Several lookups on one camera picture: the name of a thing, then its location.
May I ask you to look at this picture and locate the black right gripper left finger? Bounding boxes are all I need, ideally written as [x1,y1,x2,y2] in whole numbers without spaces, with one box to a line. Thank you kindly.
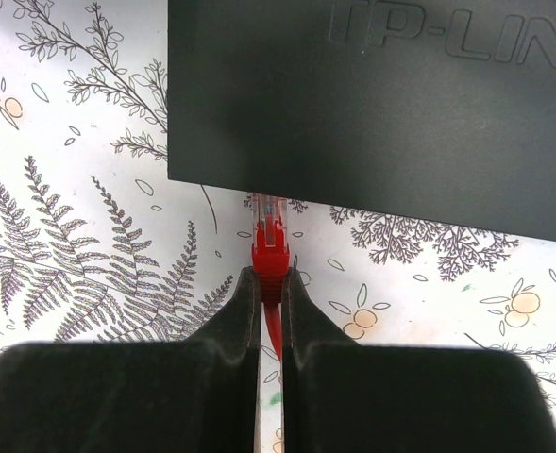
[0,268,261,452]

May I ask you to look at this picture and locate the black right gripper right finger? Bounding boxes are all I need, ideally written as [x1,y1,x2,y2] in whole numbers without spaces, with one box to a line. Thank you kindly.
[281,270,556,453]

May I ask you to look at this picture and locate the black network switch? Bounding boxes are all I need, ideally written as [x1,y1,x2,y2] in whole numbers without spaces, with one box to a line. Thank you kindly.
[168,1,556,241]

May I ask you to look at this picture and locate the floral patterned table mat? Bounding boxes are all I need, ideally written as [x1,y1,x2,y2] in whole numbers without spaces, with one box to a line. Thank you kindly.
[0,1,556,426]

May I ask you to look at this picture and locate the red ethernet cable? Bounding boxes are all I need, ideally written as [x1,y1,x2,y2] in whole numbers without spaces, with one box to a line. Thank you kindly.
[250,192,292,364]

